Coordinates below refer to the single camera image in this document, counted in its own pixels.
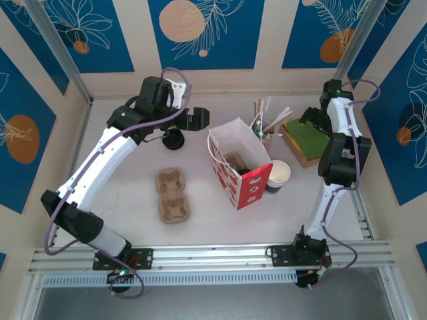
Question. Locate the red and white paper bag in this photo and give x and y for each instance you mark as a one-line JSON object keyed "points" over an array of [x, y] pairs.
{"points": [[240, 140]]}

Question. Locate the white paper coffee cup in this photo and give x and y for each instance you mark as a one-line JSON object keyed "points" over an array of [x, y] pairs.
{"points": [[278, 171]]}

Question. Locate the stack of cardboard cup carriers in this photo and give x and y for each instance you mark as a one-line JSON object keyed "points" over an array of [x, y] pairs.
{"points": [[173, 196]]}

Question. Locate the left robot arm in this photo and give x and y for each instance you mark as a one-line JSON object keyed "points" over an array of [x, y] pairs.
{"points": [[96, 173]]}

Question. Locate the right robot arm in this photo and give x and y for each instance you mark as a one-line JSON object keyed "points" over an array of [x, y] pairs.
{"points": [[343, 160]]}

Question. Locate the stack of green napkins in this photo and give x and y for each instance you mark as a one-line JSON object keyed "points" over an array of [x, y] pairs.
{"points": [[307, 140]]}

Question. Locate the cardboard napkin box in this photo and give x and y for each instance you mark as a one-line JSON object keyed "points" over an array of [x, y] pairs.
{"points": [[305, 161]]}

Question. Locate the thin green straw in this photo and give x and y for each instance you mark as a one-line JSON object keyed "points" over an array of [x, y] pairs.
{"points": [[255, 113]]}

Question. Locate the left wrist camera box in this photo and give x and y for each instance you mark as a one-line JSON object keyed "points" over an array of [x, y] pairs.
{"points": [[177, 91]]}

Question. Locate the aluminium frame post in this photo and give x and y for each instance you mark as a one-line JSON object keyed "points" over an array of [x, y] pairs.
{"points": [[70, 66], [354, 50]]}

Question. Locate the aluminium side rail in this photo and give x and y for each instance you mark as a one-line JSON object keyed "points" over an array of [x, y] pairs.
{"points": [[363, 216]]}

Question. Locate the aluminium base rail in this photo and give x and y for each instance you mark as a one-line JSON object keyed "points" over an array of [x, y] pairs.
{"points": [[213, 256]]}

